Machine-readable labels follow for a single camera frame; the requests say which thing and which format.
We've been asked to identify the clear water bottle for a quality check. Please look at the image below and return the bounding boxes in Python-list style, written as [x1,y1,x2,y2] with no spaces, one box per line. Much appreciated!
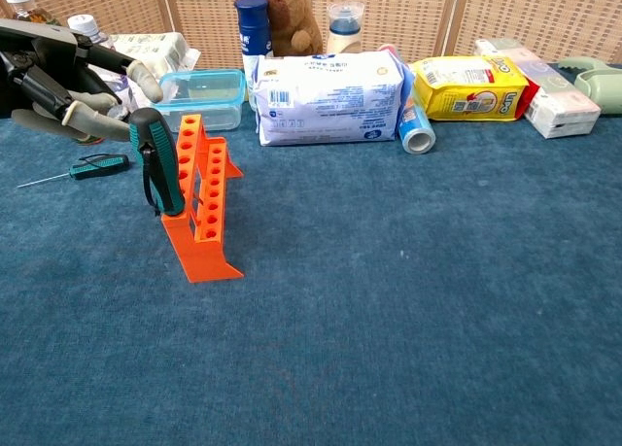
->
[66,14,142,126]

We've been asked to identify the woven rattan folding screen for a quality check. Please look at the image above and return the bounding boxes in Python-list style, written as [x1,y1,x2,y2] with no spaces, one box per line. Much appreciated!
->
[0,0,622,71]

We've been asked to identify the large green-black screwdriver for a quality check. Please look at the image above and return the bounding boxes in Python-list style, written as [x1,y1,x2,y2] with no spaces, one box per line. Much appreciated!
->
[128,107,188,218]

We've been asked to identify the white wet wipes pack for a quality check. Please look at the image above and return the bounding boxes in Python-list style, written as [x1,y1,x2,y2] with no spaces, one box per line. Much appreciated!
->
[254,51,406,147]

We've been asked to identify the pastel tissue box pack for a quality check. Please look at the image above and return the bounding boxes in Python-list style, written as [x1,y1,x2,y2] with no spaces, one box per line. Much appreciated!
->
[473,38,603,140]

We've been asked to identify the cream sauce bottle clear cap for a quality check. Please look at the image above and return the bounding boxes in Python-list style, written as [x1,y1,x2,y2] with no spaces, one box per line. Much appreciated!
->
[325,1,365,55]

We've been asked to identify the pale green lint roller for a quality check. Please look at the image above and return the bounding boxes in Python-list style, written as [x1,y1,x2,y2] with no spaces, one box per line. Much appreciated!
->
[557,56,622,116]

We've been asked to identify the small green-black screwdriver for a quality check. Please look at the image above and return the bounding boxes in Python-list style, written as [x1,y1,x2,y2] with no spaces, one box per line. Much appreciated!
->
[17,154,131,189]

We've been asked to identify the red and yellow snack box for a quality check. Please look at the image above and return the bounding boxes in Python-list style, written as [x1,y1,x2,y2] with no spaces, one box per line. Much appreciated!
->
[519,84,541,120]

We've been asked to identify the yellow Lipo snack bag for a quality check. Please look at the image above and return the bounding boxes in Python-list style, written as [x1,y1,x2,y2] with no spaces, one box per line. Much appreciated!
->
[409,55,531,122]

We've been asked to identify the orange screwdriver holder rack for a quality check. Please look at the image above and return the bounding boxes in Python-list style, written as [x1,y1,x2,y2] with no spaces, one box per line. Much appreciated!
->
[160,114,245,284]

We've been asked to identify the blue felt table cover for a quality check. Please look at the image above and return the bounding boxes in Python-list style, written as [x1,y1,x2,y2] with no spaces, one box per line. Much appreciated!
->
[0,61,622,446]

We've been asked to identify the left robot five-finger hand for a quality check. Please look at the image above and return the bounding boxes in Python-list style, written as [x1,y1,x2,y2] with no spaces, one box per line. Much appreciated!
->
[0,17,165,143]

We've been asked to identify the brown capybara plush toy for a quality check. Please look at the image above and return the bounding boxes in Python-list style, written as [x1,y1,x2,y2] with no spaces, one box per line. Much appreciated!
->
[233,0,325,57]

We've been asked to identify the clear container with blue lid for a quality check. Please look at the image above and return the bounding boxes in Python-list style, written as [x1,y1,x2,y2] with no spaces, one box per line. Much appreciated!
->
[151,68,247,134]

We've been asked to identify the white egg carton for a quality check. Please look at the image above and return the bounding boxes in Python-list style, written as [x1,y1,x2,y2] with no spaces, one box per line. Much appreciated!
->
[114,31,201,78]

